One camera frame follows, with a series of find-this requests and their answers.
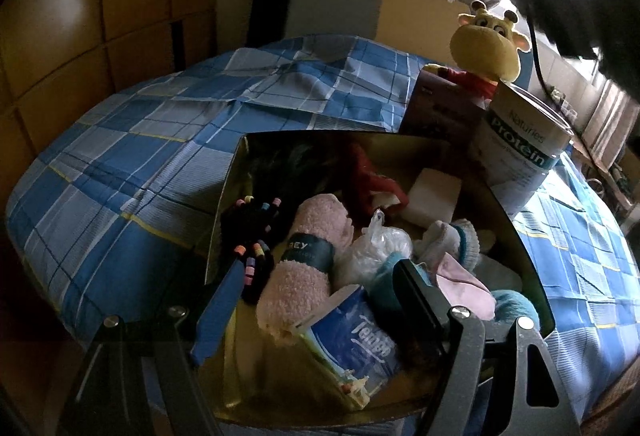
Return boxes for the red christmas sock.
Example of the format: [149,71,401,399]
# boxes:
[352,143,409,216]

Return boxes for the clear plastic bag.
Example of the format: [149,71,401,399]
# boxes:
[333,209,413,289]

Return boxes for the gold box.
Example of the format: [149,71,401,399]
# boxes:
[193,131,562,435]

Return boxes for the teal plush toy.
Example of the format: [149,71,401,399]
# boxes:
[367,252,540,330]

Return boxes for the blue checkered tablecloth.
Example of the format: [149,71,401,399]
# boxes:
[6,35,639,418]

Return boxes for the black cable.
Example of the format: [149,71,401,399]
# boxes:
[524,10,616,177]

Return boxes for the yellow giraffe plush toy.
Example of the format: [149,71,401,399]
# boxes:
[423,0,532,108]

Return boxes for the white grey knit sock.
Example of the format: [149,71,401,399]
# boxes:
[413,219,480,272]

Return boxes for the blue tissue pack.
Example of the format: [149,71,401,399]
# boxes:
[292,284,399,410]

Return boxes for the white protein powder can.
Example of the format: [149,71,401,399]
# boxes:
[472,81,573,218]

